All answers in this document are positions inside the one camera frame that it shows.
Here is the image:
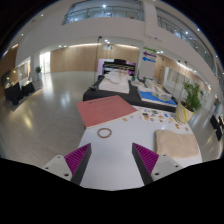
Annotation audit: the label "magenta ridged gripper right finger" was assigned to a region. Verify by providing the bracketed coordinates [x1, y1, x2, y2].
[132, 143, 182, 185]

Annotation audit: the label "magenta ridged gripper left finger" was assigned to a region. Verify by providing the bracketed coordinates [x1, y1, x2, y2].
[43, 143, 92, 185]

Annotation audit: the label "directional arrow signs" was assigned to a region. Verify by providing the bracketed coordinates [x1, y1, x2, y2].
[142, 46, 157, 63]

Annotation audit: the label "blue base model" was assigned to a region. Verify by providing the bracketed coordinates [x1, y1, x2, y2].
[137, 79, 177, 107]

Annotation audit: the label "pink board mat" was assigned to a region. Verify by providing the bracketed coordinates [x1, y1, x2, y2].
[77, 95, 137, 128]

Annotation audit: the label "potted green plant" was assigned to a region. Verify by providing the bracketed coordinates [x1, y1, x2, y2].
[175, 81, 201, 124]

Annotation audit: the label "beige fluffy towel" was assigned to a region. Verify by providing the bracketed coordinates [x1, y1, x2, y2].
[156, 130, 199, 158]

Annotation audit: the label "distant potted plant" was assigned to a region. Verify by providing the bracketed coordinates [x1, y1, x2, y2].
[35, 66, 42, 80]

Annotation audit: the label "sheet with colourful pieces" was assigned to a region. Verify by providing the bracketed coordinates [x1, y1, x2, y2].
[137, 106, 177, 124]

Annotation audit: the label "white architectural model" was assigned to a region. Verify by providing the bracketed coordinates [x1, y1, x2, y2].
[99, 72, 130, 94]

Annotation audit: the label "black draped side table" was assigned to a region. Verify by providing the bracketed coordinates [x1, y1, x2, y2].
[4, 82, 35, 105]

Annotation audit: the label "black display table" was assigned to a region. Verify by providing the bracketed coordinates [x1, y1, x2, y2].
[83, 77, 176, 112]

